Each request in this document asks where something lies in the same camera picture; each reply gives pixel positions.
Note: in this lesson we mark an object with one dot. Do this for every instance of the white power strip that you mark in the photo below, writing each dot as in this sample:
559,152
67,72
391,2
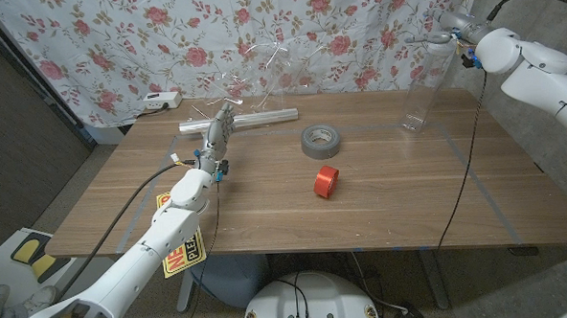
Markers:
161,101

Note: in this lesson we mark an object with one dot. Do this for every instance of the grey table leg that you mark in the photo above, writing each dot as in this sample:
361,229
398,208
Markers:
435,282
185,293

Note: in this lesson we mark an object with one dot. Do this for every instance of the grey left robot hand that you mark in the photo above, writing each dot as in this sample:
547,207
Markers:
217,135

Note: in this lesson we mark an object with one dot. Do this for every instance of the yellow new driver sign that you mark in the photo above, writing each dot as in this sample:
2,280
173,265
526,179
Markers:
187,256

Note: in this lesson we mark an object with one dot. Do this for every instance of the grey duct tape roll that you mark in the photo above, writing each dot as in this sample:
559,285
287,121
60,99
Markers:
312,148

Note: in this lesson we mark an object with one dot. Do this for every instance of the black plug adapter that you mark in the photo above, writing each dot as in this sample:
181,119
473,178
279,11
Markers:
408,316

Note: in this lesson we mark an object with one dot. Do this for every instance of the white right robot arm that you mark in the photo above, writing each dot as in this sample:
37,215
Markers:
539,81

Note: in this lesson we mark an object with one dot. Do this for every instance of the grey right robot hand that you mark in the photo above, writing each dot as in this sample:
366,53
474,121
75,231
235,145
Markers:
465,29

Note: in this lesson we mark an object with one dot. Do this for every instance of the blue grey stool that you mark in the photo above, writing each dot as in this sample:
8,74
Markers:
231,281

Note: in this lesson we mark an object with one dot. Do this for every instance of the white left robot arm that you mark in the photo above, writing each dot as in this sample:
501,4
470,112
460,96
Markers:
167,231

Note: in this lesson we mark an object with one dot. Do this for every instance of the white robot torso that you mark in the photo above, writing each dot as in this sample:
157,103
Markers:
313,296

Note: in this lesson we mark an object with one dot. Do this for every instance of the white sneaker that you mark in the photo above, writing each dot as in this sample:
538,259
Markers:
38,299

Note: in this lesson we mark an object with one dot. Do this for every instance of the red tape roll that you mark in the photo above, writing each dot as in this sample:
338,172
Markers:
324,181

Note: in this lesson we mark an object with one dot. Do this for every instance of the floral backdrop cloth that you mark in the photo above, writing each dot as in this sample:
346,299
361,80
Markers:
115,41

